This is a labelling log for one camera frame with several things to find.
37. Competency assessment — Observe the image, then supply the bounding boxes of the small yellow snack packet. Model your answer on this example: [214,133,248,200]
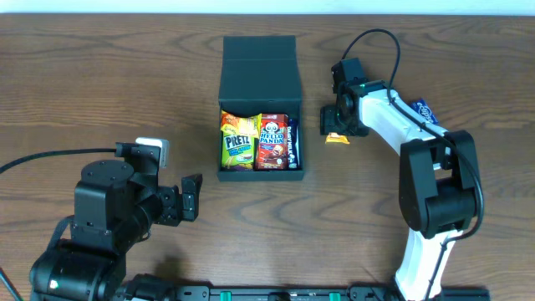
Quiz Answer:
[325,132,350,145]

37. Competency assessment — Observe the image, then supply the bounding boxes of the blue Dairy Milk bar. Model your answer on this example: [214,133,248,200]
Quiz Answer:
[287,119,299,170]

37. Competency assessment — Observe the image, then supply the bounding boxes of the green Pretz snack box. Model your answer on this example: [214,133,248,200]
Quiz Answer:
[221,129,257,171]

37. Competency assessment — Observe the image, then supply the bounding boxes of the blue Eclipse candy pack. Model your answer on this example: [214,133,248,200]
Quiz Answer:
[410,98,439,125]

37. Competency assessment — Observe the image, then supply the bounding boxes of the red Hello Panda box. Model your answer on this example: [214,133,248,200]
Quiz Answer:
[255,114,288,171]

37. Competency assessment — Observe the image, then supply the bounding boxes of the large yellow snack packet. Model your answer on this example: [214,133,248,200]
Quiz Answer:
[221,110,262,139]

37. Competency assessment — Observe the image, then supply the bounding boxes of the black gift box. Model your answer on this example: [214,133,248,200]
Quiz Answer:
[217,36,305,181]

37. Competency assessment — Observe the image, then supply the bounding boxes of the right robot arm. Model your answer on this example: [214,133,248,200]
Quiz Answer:
[320,59,490,300]

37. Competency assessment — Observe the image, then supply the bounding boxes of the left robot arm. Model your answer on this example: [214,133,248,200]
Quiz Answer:
[29,138,203,300]

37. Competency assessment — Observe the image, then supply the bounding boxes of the left black cable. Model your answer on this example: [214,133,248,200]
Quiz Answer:
[0,147,118,175]

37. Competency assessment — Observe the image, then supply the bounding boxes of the black cable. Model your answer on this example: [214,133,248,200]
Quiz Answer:
[0,147,118,175]
[341,28,486,301]

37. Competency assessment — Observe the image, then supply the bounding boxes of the right black cable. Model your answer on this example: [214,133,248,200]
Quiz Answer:
[341,28,486,301]

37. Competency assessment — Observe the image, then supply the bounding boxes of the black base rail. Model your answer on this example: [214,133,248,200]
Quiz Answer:
[120,284,491,301]

